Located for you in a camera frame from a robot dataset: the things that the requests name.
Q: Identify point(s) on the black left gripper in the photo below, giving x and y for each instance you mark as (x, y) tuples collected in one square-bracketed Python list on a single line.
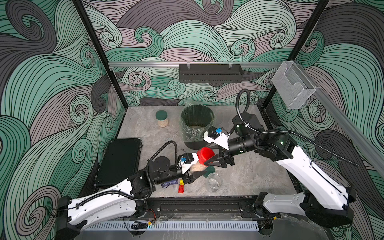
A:
[(193, 175)]

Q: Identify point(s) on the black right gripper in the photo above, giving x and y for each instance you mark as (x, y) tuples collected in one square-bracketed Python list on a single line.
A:
[(220, 163)]

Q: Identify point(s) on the red-lidded oatmeal jar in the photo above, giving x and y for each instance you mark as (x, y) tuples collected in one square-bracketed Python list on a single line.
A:
[(204, 155)]

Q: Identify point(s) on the green jar lid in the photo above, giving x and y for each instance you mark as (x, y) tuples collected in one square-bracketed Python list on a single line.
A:
[(208, 171)]

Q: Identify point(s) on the glass oatmeal jar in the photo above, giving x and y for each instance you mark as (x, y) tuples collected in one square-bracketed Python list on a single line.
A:
[(215, 182)]

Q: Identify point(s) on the black bin with green liner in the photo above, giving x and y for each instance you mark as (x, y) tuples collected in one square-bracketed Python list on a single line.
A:
[(195, 120)]

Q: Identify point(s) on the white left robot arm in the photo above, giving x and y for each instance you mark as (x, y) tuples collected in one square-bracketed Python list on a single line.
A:
[(125, 199)]

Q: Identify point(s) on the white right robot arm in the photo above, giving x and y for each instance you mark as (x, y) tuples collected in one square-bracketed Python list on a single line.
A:
[(326, 202)]

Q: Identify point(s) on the oatmeal pile in bin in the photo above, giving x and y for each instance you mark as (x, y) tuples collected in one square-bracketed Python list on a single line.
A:
[(197, 127)]

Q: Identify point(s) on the green-lidded oatmeal jar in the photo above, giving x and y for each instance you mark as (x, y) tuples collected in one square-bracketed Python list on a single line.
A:
[(162, 118)]

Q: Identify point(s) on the red yellow toy block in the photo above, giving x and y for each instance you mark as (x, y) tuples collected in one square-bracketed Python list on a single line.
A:
[(181, 188)]

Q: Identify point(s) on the blue card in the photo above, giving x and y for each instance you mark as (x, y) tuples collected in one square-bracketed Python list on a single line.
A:
[(169, 183)]

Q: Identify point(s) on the black flat tray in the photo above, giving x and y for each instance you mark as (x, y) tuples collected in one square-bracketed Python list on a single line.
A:
[(120, 161)]

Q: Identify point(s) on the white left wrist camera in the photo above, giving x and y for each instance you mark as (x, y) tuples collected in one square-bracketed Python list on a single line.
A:
[(186, 161)]

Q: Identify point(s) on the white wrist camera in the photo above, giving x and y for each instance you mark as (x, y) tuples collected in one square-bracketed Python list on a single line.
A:
[(218, 136), (186, 161)]

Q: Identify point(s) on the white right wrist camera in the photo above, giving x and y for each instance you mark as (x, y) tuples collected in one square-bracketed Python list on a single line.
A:
[(218, 136)]

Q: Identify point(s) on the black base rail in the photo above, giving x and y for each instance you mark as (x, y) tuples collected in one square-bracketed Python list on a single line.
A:
[(234, 206)]

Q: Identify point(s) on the black wall shelf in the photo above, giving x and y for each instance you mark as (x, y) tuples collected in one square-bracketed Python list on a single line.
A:
[(212, 74)]

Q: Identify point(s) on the clear acrylic wall holder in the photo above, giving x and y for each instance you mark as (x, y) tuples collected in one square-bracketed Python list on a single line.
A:
[(293, 84)]

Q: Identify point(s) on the white slotted cable duct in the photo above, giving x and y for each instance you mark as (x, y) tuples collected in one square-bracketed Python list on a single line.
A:
[(180, 226)]

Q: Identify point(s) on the black corner frame post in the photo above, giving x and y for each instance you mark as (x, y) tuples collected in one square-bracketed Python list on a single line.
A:
[(95, 41)]

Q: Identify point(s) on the aluminium wall rail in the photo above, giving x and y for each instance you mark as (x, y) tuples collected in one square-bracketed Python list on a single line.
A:
[(167, 64)]

